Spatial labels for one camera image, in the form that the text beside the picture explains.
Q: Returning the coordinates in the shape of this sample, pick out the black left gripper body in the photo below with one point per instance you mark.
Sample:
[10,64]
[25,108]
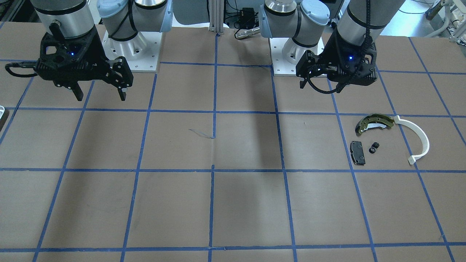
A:
[335,51]

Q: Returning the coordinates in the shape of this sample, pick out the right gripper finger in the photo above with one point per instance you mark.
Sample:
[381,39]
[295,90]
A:
[77,91]
[122,92]

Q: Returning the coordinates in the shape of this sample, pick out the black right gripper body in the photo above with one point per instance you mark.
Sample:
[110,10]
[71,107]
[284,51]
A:
[95,46]

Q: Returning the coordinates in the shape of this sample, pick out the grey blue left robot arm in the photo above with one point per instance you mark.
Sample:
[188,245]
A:
[303,24]

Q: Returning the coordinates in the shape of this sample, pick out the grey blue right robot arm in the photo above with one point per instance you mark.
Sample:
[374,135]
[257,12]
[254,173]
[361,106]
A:
[124,20]

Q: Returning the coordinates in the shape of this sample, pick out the olive brake shoe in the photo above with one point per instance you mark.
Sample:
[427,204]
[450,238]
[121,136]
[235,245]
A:
[374,121]

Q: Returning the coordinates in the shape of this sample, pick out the black brake pad plate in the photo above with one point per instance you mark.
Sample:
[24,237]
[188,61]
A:
[357,153]

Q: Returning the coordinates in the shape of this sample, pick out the aluminium frame post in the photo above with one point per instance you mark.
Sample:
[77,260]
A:
[216,16]

